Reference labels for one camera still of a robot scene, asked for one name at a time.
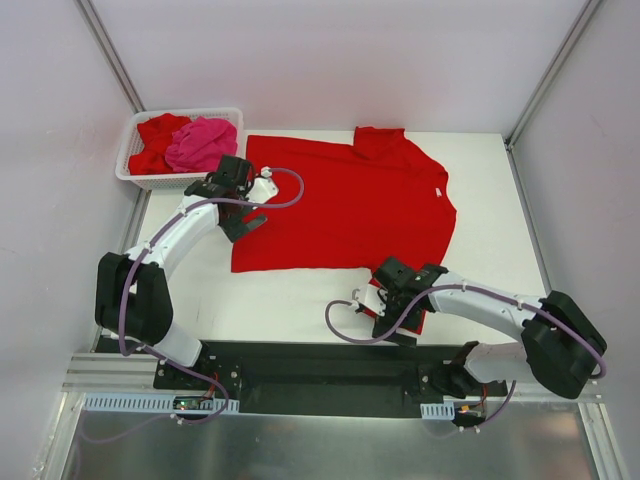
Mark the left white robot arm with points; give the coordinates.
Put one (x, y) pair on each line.
(133, 300)

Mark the left aluminium frame post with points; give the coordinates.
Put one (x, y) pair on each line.
(102, 38)

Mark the pink t shirt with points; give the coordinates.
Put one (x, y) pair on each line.
(200, 145)

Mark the right white cable duct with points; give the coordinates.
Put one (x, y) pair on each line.
(444, 411)

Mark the white cable duct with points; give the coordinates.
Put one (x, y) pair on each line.
(444, 411)
(157, 403)

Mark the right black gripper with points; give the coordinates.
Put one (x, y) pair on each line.
(393, 321)

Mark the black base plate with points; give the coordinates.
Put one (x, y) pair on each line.
(304, 379)

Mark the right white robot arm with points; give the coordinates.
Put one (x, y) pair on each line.
(552, 342)

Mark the red t shirt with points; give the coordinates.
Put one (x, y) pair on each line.
(357, 205)
(156, 135)

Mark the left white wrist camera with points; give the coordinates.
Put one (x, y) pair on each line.
(263, 187)

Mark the aluminium frame post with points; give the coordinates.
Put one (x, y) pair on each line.
(570, 41)
(102, 38)

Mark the left white cable duct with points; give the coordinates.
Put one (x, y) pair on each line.
(157, 403)

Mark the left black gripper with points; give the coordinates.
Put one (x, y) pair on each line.
(239, 220)

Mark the right aluminium frame post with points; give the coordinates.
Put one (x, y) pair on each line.
(570, 41)

